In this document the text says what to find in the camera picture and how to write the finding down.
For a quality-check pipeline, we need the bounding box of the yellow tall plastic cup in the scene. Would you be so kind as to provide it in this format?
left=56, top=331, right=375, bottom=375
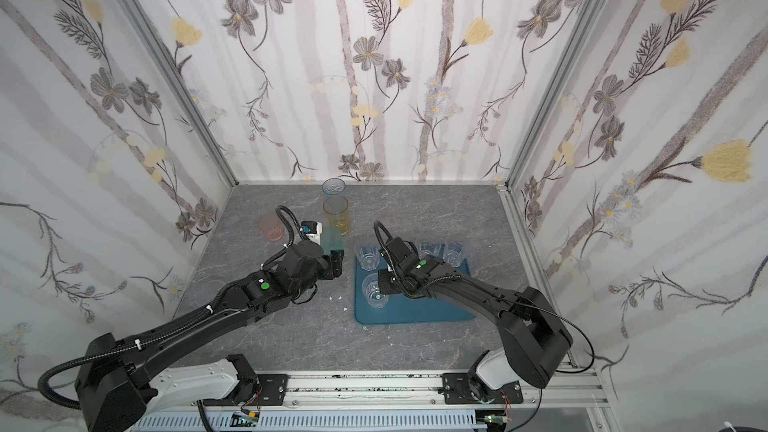
left=323, top=195, right=350, bottom=236

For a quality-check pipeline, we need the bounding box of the blue tall plastic cup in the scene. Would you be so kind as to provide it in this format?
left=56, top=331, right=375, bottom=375
left=321, top=177, right=347, bottom=198

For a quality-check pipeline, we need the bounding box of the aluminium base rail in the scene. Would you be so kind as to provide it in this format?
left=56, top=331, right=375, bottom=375
left=133, top=370, right=619, bottom=431

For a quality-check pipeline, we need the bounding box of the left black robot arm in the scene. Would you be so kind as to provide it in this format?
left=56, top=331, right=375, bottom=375
left=75, top=239, right=344, bottom=431

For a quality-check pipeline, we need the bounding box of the white perforated cable duct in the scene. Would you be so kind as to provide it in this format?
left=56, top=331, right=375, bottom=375
left=128, top=410, right=488, bottom=432

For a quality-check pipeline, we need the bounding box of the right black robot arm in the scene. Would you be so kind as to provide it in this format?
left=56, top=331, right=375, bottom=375
left=374, top=221, right=573, bottom=390

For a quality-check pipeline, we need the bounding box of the green tall plastic cup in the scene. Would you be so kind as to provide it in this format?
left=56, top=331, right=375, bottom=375
left=321, top=226, right=344, bottom=255

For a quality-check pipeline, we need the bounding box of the pink small plastic cup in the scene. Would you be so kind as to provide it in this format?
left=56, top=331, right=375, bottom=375
left=256, top=213, right=284, bottom=242

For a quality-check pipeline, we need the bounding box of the teal plastic tray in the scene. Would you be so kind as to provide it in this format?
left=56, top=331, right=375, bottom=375
left=354, top=259, right=474, bottom=325

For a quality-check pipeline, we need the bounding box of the clear faceted glass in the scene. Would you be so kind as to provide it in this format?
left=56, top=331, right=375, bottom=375
left=361, top=273, right=388, bottom=309
left=443, top=241, right=465, bottom=268
left=417, top=241, right=443, bottom=259
left=356, top=245, right=381, bottom=272

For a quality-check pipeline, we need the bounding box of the left black corrugated cable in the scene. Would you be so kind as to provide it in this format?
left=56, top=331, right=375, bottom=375
left=37, top=305, right=217, bottom=410

